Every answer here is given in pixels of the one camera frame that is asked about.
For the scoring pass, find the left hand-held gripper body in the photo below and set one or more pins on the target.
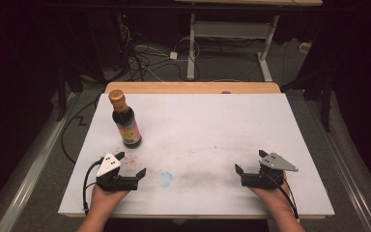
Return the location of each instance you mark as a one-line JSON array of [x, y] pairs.
[[116, 182]]

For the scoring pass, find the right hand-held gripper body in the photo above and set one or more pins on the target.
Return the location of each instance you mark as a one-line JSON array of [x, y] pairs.
[[264, 179]]

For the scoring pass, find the dark sauce bottle orange cap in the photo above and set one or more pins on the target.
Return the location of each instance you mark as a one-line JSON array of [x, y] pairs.
[[127, 124]]

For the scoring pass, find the person's left hand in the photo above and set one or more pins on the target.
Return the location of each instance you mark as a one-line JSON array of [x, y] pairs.
[[104, 198]]

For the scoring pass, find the person's right hand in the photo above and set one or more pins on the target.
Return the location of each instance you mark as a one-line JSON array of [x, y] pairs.
[[275, 196]]

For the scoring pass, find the white board sheet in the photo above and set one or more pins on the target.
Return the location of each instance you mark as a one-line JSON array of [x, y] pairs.
[[206, 129]]

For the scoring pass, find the black metal stand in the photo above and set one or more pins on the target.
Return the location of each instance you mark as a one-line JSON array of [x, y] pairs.
[[61, 96], [326, 103]]

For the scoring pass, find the white power adapter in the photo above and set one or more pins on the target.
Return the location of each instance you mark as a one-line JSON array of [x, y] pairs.
[[173, 55]]

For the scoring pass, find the aluminium floor rail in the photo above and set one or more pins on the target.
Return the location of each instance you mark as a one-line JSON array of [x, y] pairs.
[[32, 167], [344, 167]]

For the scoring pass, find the white metal desk frame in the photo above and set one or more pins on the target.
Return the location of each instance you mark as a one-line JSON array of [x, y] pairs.
[[191, 45]]

